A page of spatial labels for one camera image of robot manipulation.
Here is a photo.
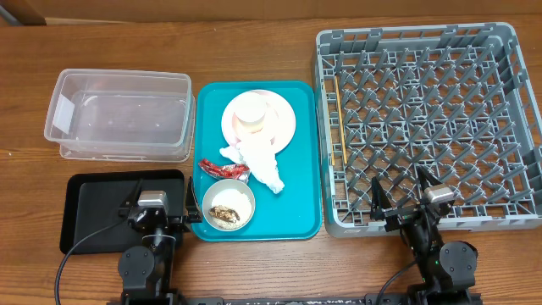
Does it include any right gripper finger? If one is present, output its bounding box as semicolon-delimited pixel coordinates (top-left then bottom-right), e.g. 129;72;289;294
416;165;434;199
371;176;392;212

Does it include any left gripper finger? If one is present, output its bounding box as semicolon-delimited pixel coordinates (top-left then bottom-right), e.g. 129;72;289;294
119;179;143;212
185;176;200;217

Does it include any brown food scrap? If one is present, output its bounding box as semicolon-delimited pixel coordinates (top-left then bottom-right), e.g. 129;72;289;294
209;205;241;224

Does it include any grey bowl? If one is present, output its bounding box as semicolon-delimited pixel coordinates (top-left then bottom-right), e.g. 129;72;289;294
202;179;256;232

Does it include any red snack wrapper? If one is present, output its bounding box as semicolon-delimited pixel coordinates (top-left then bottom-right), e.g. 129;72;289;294
198;158;251;184

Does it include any white napkin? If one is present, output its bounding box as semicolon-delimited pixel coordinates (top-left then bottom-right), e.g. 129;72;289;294
219;138;285;194

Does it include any white paper cup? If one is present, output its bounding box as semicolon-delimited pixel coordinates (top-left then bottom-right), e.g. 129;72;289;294
233;91;267;133

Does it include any white rice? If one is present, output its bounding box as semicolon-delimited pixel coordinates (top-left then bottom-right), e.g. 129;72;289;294
208;189;252;230

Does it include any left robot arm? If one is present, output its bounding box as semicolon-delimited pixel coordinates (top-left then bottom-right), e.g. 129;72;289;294
118;180;202;305

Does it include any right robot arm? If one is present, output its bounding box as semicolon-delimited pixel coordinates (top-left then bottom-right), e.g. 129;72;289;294
370;166;483;304

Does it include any grey dishwasher rack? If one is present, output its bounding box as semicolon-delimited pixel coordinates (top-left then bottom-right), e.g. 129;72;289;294
314;22;541;237

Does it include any black plastic tray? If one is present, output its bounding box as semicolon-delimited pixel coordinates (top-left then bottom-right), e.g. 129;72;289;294
59;169;185;253

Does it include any teal serving tray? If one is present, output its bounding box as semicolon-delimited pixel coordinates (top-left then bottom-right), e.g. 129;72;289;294
192;80;322;241

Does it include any clear plastic bin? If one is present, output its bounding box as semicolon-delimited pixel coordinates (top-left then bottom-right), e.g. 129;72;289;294
43;69;196;163

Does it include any pink plate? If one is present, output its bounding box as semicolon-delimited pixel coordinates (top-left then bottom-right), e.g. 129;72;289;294
221;90;296;153

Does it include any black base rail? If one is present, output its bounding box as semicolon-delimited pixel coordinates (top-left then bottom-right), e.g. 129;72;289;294
181;292;412;305

